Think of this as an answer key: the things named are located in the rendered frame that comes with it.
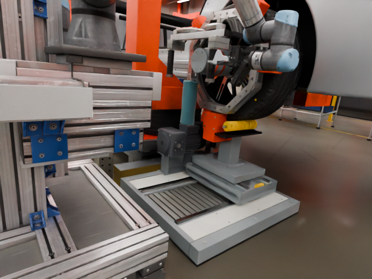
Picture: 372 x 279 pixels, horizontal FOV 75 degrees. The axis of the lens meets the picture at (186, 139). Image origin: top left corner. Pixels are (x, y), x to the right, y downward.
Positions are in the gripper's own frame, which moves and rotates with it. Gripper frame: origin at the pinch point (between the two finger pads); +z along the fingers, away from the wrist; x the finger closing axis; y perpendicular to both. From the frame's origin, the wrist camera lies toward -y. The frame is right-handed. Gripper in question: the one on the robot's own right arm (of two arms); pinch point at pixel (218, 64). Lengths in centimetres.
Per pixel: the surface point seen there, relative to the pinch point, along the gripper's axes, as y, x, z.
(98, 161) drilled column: -68, 28, 76
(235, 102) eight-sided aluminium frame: -17.6, -21.8, 6.1
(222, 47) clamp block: 7.6, -3.0, 2.1
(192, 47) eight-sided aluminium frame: 11, -20, 45
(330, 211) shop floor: -83, -86, -31
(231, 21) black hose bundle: 19.8, -9.2, 4.3
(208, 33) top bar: 13.8, -1.5, 10.8
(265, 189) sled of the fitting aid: -70, -47, -6
